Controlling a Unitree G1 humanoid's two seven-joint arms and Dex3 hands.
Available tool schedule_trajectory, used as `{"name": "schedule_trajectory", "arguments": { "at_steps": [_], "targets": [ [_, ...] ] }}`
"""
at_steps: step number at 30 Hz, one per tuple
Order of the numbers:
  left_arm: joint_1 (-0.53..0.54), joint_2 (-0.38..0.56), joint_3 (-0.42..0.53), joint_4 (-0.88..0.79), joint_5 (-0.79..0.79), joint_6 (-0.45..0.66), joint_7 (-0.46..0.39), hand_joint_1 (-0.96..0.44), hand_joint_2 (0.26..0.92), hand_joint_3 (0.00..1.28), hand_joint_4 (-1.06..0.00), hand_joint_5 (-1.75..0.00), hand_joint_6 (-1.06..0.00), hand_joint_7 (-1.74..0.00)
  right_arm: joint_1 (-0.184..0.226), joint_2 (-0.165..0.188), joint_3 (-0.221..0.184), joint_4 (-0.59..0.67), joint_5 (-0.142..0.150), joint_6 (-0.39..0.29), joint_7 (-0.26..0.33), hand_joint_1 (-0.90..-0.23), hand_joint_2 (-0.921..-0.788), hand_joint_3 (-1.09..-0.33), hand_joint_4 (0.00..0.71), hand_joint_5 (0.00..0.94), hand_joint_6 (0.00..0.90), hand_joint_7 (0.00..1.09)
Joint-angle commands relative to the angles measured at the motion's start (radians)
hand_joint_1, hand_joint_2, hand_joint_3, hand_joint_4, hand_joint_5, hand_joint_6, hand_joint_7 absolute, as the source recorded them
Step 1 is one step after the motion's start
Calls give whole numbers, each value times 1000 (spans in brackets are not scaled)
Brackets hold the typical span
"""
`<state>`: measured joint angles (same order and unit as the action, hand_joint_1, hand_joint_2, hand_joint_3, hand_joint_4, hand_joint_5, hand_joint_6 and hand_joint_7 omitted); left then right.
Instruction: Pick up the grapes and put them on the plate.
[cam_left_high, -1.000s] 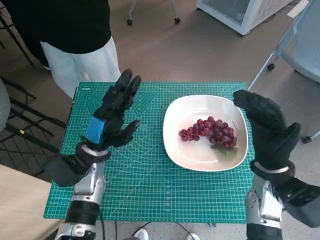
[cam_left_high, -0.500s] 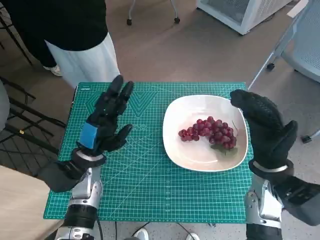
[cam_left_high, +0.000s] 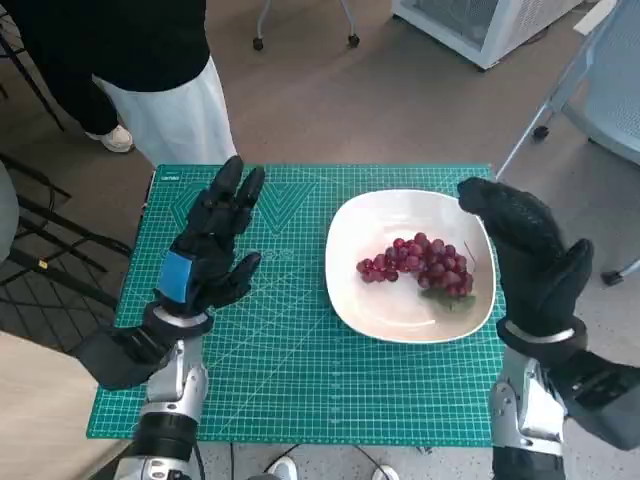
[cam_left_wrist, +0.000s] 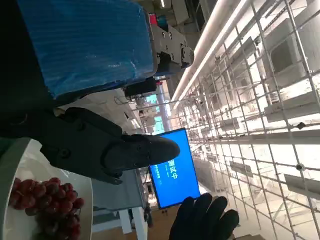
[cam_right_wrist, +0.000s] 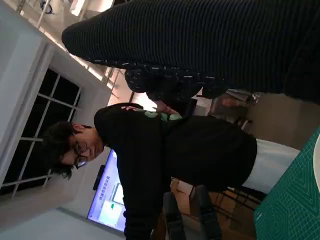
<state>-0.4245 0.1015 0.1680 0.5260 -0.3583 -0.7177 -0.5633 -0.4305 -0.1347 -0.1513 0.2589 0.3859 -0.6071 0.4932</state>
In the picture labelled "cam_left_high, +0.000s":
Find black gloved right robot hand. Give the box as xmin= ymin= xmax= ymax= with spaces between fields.
xmin=457 ymin=177 xmax=596 ymax=336

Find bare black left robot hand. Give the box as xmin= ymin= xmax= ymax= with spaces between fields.
xmin=153 ymin=155 xmax=267 ymax=319

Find red toy grape bunch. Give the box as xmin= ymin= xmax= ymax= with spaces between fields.
xmin=355 ymin=232 xmax=478 ymax=317

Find white square plate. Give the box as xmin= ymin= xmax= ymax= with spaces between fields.
xmin=324 ymin=188 xmax=497 ymax=344

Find green cutting mat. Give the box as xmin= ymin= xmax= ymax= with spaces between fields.
xmin=85 ymin=162 xmax=502 ymax=449

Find black metal rack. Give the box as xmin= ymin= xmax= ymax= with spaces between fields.
xmin=0 ymin=152 xmax=134 ymax=362

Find pale blue mesh chair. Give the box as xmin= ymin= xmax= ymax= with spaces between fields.
xmin=494 ymin=0 xmax=640 ymax=287

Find grey rounded seat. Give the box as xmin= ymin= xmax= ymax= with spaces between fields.
xmin=0 ymin=162 xmax=20 ymax=262

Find grey chair legs with casters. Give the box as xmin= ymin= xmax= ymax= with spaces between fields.
xmin=251 ymin=0 xmax=362 ymax=52

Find light wooden desk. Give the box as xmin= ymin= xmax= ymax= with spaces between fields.
xmin=0 ymin=332 xmax=134 ymax=480

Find white perforated cabinet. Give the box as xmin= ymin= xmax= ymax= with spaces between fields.
xmin=392 ymin=0 xmax=586 ymax=73

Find white power strip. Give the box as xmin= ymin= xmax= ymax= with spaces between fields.
xmin=573 ymin=0 xmax=617 ymax=36

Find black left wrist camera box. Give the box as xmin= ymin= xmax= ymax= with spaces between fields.
xmin=74 ymin=324 xmax=174 ymax=392

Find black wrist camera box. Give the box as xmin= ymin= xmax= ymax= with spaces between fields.
xmin=74 ymin=324 xmax=174 ymax=392
xmin=544 ymin=349 xmax=640 ymax=452

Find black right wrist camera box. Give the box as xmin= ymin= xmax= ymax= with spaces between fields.
xmin=544 ymin=349 xmax=640 ymax=452

